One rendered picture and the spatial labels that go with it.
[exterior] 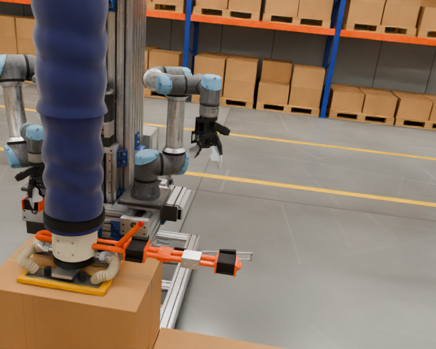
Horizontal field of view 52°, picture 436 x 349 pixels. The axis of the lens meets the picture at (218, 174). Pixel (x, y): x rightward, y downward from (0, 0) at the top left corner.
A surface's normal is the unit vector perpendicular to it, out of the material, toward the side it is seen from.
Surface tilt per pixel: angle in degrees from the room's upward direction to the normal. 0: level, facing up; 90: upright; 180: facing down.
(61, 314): 90
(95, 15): 88
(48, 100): 99
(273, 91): 90
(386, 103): 90
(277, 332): 0
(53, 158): 106
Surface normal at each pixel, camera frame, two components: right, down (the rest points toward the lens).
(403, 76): -0.12, 0.37
